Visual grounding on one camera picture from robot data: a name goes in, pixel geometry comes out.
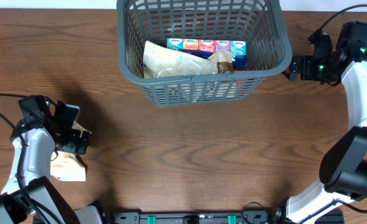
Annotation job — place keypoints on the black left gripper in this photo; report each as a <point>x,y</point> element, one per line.
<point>71,142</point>

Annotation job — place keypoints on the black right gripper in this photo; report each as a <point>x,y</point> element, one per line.
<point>295,68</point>

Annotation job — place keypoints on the cream snack pouch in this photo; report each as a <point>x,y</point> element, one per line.
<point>65,165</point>

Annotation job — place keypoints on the dried mushroom pouch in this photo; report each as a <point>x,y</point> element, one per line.
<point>223,61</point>

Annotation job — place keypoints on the Kleenex tissue multipack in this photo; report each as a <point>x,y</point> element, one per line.
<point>205,48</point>

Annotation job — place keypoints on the tan paper bag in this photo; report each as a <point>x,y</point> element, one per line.
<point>160,62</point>

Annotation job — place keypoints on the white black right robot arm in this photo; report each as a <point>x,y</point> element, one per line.
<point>343,169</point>

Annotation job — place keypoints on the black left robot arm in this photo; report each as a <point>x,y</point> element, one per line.
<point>47,141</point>

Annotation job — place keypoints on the grey plastic basket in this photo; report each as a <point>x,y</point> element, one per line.
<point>260,23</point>

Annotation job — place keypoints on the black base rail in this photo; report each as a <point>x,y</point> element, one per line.
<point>251,216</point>

